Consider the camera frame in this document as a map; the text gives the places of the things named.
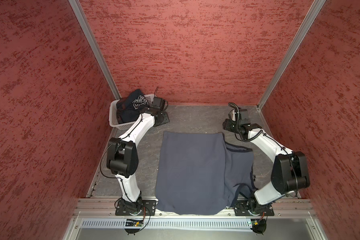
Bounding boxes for grey blue tank top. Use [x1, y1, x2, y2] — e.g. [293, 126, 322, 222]
[156, 131, 256, 215]

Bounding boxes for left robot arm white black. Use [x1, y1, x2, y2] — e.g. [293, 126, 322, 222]
[106, 108, 170, 216]

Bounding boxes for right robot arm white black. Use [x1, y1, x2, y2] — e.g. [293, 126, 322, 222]
[223, 119, 310, 216]

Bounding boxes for dark navy tank top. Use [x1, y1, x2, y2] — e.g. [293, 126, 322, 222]
[116, 89, 150, 124]

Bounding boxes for white plastic laundry basket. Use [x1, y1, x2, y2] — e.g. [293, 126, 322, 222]
[109, 94, 155, 130]

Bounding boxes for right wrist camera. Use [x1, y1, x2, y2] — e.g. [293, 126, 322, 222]
[228, 103, 251, 125]

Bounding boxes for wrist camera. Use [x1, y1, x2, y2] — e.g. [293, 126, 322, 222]
[151, 97, 169, 112]
[228, 103, 251, 125]

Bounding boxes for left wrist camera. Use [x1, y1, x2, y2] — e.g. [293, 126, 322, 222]
[151, 97, 169, 112]

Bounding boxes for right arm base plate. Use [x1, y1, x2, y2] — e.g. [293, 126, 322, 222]
[232, 199, 275, 217]

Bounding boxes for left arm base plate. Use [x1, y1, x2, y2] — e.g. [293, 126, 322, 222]
[115, 200, 157, 217]

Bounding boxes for right connector board with wires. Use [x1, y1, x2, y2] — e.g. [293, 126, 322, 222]
[251, 213, 268, 235]

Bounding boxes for connector board with wires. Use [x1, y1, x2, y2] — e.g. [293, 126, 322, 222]
[124, 207, 152, 235]
[251, 213, 268, 235]

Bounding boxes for left connector board with wires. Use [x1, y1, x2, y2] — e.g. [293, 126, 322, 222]
[124, 207, 152, 235]

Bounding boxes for aluminium front rail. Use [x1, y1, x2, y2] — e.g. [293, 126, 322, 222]
[74, 198, 318, 219]

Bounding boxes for perforated cable duct strip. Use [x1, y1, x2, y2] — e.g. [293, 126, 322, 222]
[81, 218, 252, 231]

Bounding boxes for left corner aluminium post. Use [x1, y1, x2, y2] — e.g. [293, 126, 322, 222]
[69, 0, 121, 100]

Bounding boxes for corner aluminium post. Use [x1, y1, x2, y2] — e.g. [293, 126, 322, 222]
[69, 0, 121, 100]
[257, 0, 326, 111]

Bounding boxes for right corner aluminium post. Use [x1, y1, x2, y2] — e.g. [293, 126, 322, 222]
[257, 0, 326, 111]

